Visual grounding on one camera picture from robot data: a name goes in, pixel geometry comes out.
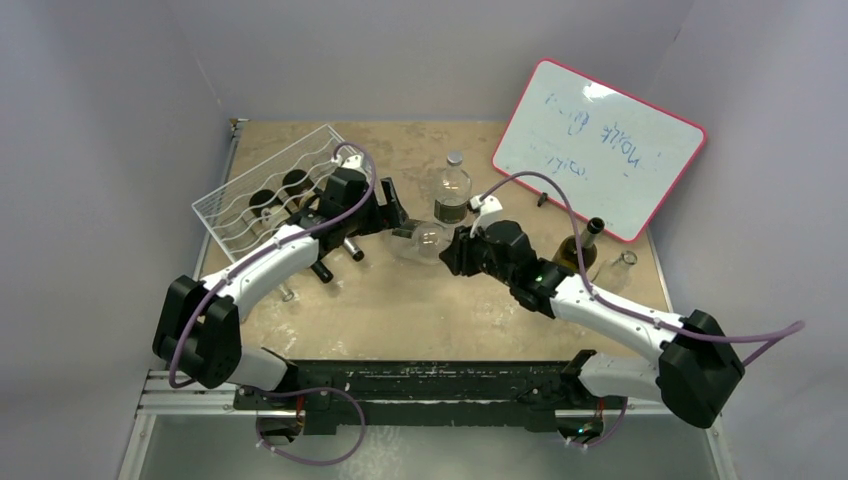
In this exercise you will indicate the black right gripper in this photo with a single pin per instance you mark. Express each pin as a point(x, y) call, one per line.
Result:
point(464, 250)

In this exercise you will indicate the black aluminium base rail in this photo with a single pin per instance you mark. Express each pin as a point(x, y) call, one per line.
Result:
point(537, 396)

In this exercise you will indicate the dark wine bottle foil neck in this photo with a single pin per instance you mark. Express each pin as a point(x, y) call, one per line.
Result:
point(584, 244)

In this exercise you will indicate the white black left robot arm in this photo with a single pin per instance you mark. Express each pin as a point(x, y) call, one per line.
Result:
point(199, 331)

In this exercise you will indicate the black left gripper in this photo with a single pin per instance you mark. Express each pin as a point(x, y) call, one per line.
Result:
point(382, 219)

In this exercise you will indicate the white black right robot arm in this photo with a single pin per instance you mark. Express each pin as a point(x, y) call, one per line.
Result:
point(684, 362)

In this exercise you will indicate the round clear bottle silver cap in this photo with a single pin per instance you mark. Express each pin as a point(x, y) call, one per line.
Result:
point(420, 241)

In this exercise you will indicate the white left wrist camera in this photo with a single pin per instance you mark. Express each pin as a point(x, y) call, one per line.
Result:
point(356, 162)

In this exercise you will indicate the pink framed whiteboard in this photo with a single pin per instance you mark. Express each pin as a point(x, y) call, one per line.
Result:
point(614, 155)

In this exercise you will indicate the dark green wine bottle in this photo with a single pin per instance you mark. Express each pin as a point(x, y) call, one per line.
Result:
point(269, 210)

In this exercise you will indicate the clear glass bottle lying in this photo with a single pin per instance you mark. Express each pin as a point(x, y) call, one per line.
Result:
point(614, 275)

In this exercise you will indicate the tall clear bottle silver cap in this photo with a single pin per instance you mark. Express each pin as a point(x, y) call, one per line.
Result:
point(452, 191)

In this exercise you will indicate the white wire wine rack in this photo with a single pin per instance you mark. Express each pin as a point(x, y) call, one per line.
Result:
point(260, 162)

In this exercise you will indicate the olive wine bottle beige label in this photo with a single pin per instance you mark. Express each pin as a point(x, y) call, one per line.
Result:
point(301, 191)

